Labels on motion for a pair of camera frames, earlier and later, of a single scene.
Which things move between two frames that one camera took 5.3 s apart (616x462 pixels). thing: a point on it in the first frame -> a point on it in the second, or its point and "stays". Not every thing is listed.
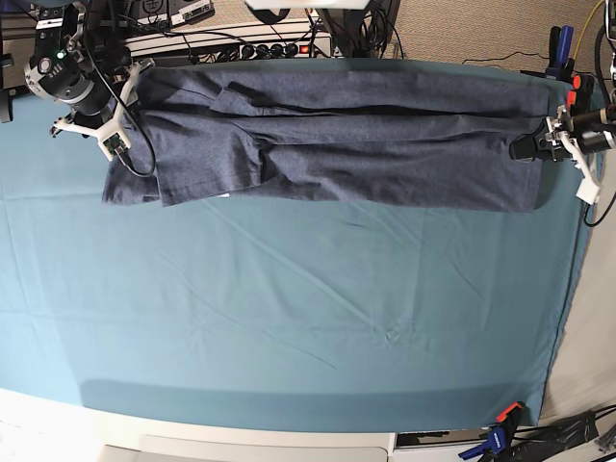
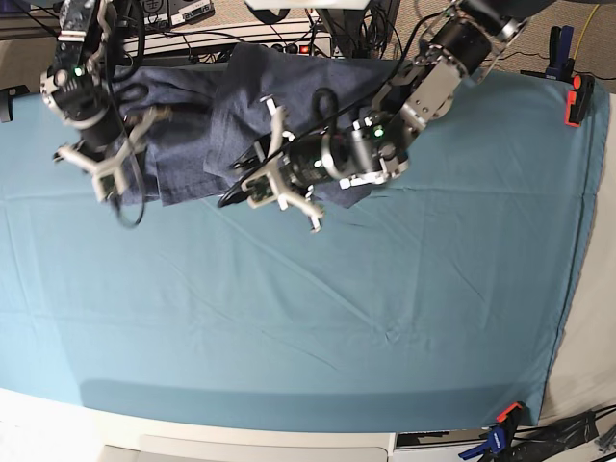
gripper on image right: (582, 135) -> (295, 164)
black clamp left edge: (7, 96) stays
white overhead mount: (307, 4) stays
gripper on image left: (124, 73) -> (105, 146)
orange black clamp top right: (578, 98) stays
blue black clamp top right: (560, 64) stays
